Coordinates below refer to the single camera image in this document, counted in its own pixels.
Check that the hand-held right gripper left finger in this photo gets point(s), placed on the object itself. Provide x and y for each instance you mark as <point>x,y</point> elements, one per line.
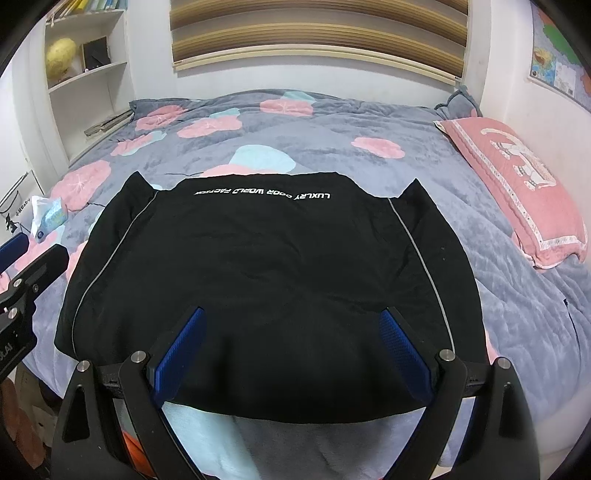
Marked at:
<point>180,350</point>

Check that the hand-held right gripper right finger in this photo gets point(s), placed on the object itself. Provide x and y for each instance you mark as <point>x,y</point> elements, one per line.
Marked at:
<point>406,355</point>

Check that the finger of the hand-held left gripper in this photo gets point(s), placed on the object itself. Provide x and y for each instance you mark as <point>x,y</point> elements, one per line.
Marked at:
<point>14,249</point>
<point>46,270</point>

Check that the black hooded jacket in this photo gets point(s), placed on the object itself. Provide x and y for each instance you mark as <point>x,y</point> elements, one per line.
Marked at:
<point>277,277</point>

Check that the blue white tissue packet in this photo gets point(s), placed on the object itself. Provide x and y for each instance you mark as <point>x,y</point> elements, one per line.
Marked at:
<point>50,219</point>

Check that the white printed bag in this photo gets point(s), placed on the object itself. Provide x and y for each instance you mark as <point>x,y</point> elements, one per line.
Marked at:
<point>21,198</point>

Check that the light blue fleece cloth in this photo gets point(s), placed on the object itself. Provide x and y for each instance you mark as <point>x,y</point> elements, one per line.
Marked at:
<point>203,434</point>

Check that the flat lying books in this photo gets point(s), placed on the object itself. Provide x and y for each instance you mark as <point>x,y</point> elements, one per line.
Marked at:
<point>108,122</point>

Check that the white bookshelf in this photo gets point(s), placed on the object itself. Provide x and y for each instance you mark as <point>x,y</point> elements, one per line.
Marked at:
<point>87,76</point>

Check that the yellow plush ball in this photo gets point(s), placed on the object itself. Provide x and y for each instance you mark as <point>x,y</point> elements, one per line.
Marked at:
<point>61,57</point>

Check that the pink pillow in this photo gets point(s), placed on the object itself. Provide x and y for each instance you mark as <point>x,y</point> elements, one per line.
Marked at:
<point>508,184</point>

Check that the grey floral blanket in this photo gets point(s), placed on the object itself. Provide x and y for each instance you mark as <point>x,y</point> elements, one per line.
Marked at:
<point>323,147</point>

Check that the row of colourful books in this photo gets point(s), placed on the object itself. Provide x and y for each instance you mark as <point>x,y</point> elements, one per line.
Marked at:
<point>92,7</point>

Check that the grey pillow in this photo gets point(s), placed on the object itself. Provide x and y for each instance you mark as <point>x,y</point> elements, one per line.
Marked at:
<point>461,104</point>

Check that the striped window blind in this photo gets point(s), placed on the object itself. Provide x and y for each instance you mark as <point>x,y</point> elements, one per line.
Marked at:
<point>323,32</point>

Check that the black picture frame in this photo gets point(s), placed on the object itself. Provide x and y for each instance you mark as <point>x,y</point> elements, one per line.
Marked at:
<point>96,53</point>

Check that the wall map poster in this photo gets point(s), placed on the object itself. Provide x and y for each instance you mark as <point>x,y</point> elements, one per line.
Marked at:
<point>558,60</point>

